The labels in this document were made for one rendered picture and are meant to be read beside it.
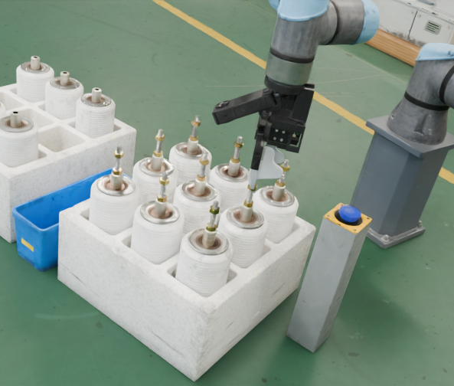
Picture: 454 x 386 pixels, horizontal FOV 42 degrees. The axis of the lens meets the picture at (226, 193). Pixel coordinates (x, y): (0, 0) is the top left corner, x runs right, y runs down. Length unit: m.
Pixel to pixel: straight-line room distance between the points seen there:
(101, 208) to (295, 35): 0.50
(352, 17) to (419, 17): 2.29
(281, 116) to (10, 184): 0.62
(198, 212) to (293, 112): 0.30
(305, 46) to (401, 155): 0.66
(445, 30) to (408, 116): 1.70
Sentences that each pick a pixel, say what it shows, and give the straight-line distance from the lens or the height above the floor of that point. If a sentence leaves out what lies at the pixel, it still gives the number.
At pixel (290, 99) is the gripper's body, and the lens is 1.02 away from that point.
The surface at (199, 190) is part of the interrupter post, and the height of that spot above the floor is 0.26.
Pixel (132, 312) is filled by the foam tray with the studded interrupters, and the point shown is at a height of 0.06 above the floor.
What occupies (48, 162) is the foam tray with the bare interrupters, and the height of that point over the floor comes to 0.18.
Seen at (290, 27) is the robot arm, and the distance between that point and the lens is 0.95.
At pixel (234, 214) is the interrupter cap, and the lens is 1.15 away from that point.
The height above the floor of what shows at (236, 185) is 0.25.
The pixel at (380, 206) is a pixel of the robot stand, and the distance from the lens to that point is 1.63.
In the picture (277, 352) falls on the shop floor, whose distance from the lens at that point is 1.25.
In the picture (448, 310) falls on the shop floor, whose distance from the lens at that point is 1.54.
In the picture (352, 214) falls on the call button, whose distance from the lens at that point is 1.10.
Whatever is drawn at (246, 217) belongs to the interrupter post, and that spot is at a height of 0.26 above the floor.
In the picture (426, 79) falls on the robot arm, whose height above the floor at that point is 0.45.
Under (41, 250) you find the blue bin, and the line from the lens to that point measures 1.32.
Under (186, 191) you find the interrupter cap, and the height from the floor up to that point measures 0.25.
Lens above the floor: 0.89
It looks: 32 degrees down
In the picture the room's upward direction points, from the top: 12 degrees clockwise
